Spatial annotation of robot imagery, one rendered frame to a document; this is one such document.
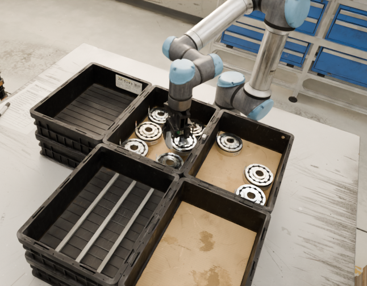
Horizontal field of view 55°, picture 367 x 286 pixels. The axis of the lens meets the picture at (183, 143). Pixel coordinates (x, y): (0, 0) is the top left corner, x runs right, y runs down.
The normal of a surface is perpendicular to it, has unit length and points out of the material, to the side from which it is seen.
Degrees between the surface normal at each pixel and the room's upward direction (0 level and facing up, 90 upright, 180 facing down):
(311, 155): 0
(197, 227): 0
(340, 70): 90
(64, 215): 0
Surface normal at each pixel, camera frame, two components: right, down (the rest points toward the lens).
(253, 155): 0.12, -0.71
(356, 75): -0.38, 0.61
